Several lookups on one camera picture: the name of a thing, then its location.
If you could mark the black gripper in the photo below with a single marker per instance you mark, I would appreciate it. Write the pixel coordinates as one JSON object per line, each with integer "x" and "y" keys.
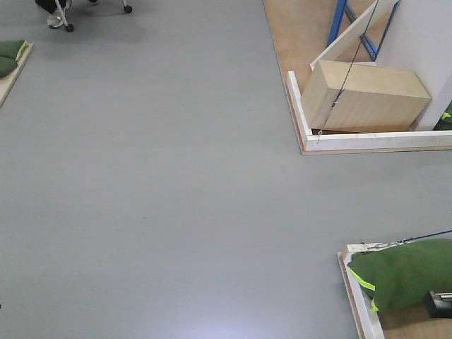
{"x": 438, "y": 305}

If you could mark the large green sandbag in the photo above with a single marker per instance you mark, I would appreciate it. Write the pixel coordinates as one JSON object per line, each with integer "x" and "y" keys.
{"x": 400, "y": 276}

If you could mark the plywood platform near right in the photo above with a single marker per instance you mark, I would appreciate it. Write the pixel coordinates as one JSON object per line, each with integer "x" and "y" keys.
{"x": 413, "y": 322}

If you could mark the light wooden box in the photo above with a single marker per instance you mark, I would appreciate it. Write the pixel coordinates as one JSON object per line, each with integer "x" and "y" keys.
{"x": 362, "y": 99}

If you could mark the plywood base platform far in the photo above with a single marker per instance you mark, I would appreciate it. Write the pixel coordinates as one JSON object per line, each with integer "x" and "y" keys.
{"x": 299, "y": 30}

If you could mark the chair leg with caster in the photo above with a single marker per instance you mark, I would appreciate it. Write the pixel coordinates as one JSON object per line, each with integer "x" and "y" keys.
{"x": 62, "y": 15}

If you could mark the person's shoe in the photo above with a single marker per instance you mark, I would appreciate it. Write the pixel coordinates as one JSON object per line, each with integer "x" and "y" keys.
{"x": 54, "y": 21}

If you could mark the plywood platform left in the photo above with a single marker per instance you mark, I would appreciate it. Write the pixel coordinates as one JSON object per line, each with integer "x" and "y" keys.
{"x": 8, "y": 82}

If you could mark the green sandbag left lower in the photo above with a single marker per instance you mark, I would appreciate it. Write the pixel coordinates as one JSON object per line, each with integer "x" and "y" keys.
{"x": 7, "y": 66}

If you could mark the green sandbag left upper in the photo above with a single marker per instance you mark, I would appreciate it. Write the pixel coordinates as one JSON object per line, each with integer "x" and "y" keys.
{"x": 13, "y": 49}

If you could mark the white wooden border frame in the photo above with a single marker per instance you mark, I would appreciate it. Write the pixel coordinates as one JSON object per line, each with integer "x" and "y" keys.
{"x": 310, "y": 143}

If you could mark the blue metal frame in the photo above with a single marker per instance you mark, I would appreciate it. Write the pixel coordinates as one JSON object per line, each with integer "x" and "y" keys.
{"x": 347, "y": 24}

